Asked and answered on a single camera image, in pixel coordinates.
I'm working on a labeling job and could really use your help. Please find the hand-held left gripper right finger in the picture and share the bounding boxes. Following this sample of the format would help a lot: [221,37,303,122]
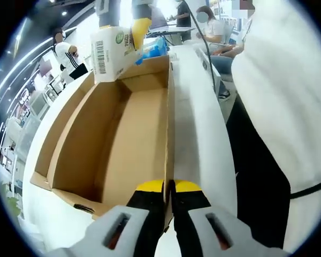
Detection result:
[172,178,257,257]

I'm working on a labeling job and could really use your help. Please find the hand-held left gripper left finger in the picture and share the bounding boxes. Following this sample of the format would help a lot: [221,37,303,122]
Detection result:
[85,179,166,257]

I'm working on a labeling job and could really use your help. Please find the white green medicine box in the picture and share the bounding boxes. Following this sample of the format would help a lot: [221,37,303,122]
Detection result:
[89,26,145,84]

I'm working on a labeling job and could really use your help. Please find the brown cardboard shoe box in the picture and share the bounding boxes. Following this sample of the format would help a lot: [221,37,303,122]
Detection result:
[29,55,177,233]

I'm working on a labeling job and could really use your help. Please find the grey laptop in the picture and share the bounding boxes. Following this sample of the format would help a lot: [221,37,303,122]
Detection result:
[148,5,170,32]

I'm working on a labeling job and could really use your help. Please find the person's black trousers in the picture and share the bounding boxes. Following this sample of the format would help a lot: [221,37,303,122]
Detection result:
[226,93,294,250]

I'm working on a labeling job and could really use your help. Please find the black cable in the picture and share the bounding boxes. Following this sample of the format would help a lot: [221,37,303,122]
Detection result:
[290,178,321,199]
[181,0,219,93]

